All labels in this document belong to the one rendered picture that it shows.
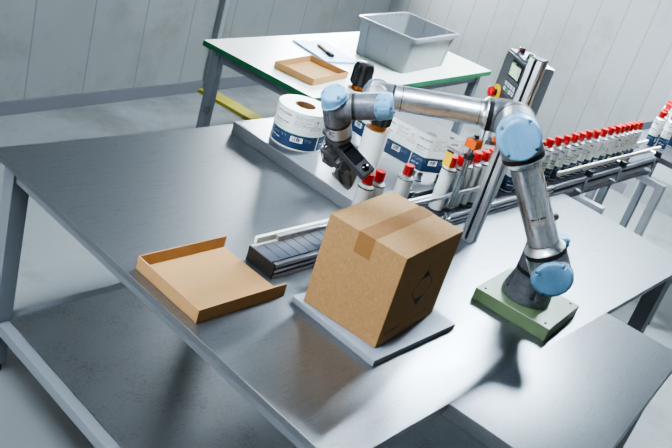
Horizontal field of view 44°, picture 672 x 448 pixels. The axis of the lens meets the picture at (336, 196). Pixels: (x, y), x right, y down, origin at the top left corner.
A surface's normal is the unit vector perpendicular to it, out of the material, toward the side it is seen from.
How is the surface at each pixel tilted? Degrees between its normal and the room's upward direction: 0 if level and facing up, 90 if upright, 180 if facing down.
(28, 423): 0
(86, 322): 0
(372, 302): 90
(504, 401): 0
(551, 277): 95
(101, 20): 90
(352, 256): 90
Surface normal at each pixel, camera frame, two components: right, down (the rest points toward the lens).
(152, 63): 0.77, 0.45
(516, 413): 0.27, -0.87
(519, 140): -0.15, 0.25
